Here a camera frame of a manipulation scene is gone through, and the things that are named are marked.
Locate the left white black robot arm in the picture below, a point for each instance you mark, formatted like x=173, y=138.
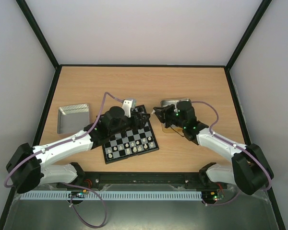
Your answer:
x=32, y=166

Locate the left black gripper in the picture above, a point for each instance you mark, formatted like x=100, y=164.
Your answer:
x=140, y=124

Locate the black metal frame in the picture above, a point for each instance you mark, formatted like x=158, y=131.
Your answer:
x=243, y=41

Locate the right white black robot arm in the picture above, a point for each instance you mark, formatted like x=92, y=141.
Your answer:
x=249, y=169

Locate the light blue cable duct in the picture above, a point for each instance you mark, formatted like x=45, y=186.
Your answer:
x=115, y=195

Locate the black and silver chessboard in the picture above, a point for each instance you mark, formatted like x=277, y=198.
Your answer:
x=135, y=142

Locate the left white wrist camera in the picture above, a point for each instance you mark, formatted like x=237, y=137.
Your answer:
x=128, y=105

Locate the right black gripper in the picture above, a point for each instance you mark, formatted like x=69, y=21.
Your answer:
x=168, y=115

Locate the silver square tin lid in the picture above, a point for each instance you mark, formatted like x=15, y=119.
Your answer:
x=72, y=118

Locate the gold square tin tray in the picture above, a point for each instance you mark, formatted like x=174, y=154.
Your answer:
x=167, y=102

